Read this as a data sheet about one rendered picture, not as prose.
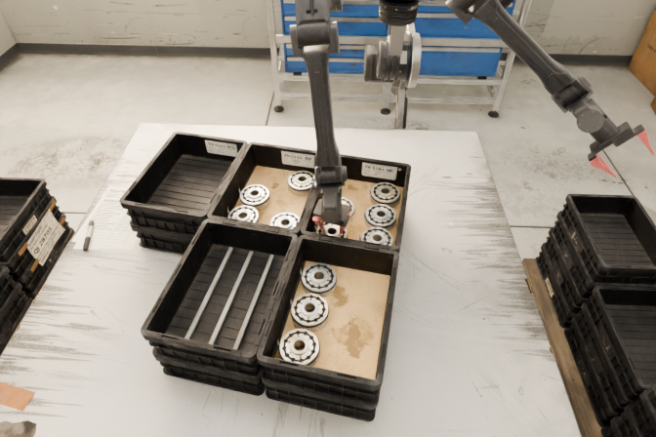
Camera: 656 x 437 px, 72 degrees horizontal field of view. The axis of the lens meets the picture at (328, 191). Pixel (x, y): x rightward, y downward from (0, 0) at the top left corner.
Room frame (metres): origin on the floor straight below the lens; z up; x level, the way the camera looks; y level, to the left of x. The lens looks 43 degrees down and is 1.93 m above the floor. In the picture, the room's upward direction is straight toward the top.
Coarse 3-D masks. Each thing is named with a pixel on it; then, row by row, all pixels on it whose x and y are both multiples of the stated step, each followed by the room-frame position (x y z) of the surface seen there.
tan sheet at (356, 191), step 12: (348, 180) 1.23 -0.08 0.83; (348, 192) 1.17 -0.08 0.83; (360, 192) 1.17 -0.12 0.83; (360, 204) 1.11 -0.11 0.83; (372, 204) 1.11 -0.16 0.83; (360, 216) 1.05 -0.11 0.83; (396, 216) 1.05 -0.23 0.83; (348, 228) 1.00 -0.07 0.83; (360, 228) 1.00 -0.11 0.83; (396, 228) 1.00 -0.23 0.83
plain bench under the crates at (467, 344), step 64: (192, 128) 1.74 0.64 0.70; (256, 128) 1.75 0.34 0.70; (448, 192) 1.31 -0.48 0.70; (64, 256) 0.98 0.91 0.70; (128, 256) 0.98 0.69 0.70; (448, 256) 0.99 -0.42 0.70; (512, 256) 0.99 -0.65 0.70; (64, 320) 0.73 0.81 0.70; (128, 320) 0.73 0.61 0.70; (448, 320) 0.74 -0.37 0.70; (512, 320) 0.74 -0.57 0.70; (64, 384) 0.53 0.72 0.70; (128, 384) 0.53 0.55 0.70; (192, 384) 0.53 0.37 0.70; (384, 384) 0.54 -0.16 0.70; (448, 384) 0.54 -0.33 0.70; (512, 384) 0.54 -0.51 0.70
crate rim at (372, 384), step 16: (320, 240) 0.86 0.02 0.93; (336, 240) 0.86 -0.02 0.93; (288, 272) 0.74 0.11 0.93; (272, 320) 0.60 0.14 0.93; (384, 336) 0.56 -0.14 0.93; (384, 352) 0.51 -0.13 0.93; (272, 368) 0.48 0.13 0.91; (288, 368) 0.48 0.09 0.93; (304, 368) 0.47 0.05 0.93; (320, 368) 0.47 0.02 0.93; (384, 368) 0.47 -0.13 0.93; (352, 384) 0.44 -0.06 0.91; (368, 384) 0.44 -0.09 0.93
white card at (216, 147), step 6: (210, 144) 1.36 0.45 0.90; (216, 144) 1.35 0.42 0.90; (222, 144) 1.34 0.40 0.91; (228, 144) 1.34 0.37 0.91; (234, 144) 1.33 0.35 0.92; (210, 150) 1.36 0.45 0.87; (216, 150) 1.35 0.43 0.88; (222, 150) 1.35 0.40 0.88; (228, 150) 1.34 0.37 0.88; (234, 150) 1.33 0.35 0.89; (234, 156) 1.34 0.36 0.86
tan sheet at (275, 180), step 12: (264, 168) 1.30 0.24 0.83; (252, 180) 1.23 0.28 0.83; (264, 180) 1.23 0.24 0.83; (276, 180) 1.23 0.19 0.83; (276, 192) 1.17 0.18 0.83; (288, 192) 1.17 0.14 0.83; (240, 204) 1.11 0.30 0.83; (276, 204) 1.11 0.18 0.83; (288, 204) 1.11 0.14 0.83; (300, 204) 1.11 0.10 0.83; (264, 216) 1.05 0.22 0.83; (300, 216) 1.05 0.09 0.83
